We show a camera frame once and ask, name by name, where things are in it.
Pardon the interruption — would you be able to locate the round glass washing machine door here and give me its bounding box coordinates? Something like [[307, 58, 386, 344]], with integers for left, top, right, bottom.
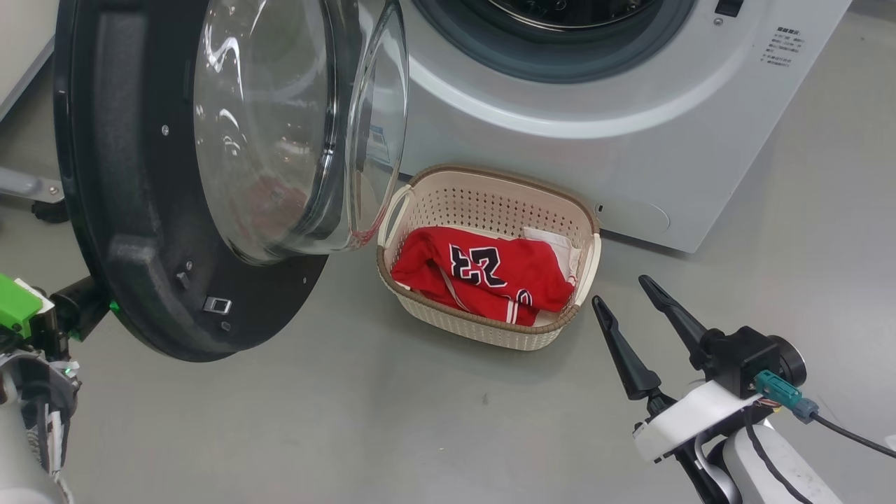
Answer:
[[52, 0, 410, 363]]

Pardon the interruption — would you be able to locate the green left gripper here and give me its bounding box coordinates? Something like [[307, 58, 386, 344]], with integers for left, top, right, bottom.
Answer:
[[0, 272, 113, 358]]

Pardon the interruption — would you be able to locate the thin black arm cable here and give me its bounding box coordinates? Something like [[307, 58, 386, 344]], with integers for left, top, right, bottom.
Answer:
[[742, 406, 816, 504]]

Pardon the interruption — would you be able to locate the grey rubber door gasket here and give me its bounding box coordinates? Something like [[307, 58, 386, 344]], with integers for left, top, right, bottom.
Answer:
[[413, 0, 697, 85]]

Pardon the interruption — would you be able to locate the red basketball jersey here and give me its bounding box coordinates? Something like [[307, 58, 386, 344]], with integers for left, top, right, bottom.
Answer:
[[390, 225, 583, 327]]

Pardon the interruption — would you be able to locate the white partition panel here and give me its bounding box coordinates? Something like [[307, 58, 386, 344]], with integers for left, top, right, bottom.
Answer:
[[0, 0, 60, 123]]

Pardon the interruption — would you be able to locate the teal-plug right arm cable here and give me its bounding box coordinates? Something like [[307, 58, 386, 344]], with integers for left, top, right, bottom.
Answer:
[[755, 370, 896, 461]]

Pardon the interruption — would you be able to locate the white front-load washing machine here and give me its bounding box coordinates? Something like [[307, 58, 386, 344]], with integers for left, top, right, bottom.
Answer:
[[392, 0, 855, 254]]

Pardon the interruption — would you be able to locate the perforated steel washer drum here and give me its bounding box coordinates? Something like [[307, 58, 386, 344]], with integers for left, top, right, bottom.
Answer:
[[483, 0, 659, 32]]

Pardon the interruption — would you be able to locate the cream perforated laundry basket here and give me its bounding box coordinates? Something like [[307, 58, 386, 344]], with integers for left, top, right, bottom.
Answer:
[[376, 164, 603, 352]]

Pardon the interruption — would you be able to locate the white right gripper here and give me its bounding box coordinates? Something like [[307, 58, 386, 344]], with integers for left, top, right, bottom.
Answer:
[[591, 274, 768, 463]]

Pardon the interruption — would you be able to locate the round white filter cover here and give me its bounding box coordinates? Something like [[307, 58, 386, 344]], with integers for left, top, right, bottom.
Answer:
[[595, 198, 671, 236]]

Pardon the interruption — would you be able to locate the black caster wheel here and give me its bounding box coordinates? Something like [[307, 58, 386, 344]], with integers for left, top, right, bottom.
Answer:
[[31, 198, 71, 225]]

